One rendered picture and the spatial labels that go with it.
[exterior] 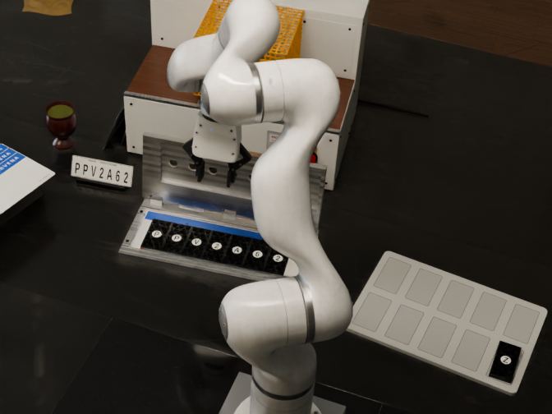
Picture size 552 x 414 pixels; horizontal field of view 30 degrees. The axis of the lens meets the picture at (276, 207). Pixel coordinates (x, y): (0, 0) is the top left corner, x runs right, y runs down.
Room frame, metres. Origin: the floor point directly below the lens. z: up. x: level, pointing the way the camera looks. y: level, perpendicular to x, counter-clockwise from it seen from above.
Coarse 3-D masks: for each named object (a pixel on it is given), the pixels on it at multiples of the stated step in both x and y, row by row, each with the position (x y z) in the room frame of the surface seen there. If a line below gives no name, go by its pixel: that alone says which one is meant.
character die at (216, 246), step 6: (210, 234) 1.74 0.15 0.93; (216, 234) 1.74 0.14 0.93; (222, 234) 1.74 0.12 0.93; (228, 234) 1.74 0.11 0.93; (210, 240) 1.72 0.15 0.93; (216, 240) 1.72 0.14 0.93; (222, 240) 1.73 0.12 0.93; (228, 240) 1.72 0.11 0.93; (210, 246) 1.70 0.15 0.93; (216, 246) 1.70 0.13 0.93; (222, 246) 1.70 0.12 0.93; (204, 252) 1.68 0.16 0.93; (210, 252) 1.69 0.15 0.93; (216, 252) 1.68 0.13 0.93; (222, 252) 1.68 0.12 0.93; (204, 258) 1.66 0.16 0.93; (210, 258) 1.66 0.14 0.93; (216, 258) 1.66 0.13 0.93; (222, 258) 1.66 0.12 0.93
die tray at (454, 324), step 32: (384, 256) 1.73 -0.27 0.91; (384, 288) 1.62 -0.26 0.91; (416, 288) 1.63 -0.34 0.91; (448, 288) 1.64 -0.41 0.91; (480, 288) 1.64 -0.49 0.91; (352, 320) 1.52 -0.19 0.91; (384, 320) 1.52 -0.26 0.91; (416, 320) 1.53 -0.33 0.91; (448, 320) 1.54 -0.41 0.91; (480, 320) 1.54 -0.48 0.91; (512, 320) 1.55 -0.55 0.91; (544, 320) 1.56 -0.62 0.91; (416, 352) 1.44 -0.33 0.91; (448, 352) 1.44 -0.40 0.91; (480, 352) 1.45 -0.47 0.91; (512, 384) 1.37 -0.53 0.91
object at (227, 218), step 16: (144, 208) 1.82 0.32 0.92; (160, 208) 1.83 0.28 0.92; (176, 208) 1.84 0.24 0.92; (224, 224) 1.79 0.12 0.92; (240, 224) 1.79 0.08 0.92; (128, 256) 1.66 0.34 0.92; (144, 256) 1.66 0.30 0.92; (160, 256) 1.66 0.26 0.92; (192, 272) 1.64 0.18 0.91; (208, 272) 1.63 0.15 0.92; (224, 272) 1.63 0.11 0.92; (240, 272) 1.63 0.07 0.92
